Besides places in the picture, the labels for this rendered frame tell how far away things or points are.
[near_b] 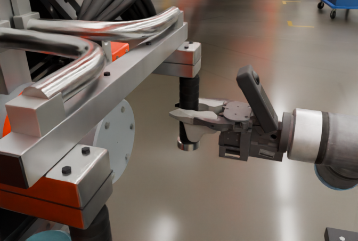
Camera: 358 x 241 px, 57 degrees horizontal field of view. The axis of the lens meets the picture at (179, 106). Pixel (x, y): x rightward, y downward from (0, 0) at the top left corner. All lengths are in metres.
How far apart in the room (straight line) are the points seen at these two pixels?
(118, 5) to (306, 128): 0.35
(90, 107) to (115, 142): 0.17
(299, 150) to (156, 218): 1.07
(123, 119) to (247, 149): 0.23
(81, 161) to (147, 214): 1.30
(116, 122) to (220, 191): 1.26
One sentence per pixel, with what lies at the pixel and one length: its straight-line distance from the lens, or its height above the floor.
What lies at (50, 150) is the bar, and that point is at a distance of 0.27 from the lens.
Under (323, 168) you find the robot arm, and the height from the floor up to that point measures 0.72.
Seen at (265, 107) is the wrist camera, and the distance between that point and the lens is 0.55.
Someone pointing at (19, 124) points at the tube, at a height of 0.99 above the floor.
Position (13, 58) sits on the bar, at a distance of 0.52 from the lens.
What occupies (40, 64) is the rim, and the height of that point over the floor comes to 0.88.
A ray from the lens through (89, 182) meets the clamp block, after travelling 0.27.
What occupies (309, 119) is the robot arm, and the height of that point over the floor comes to 0.85.
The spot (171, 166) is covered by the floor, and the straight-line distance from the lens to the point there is 1.83.
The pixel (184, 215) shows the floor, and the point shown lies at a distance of 1.56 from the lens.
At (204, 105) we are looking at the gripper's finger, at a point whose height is 0.83.
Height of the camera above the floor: 1.11
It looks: 27 degrees down
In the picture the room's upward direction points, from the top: straight up
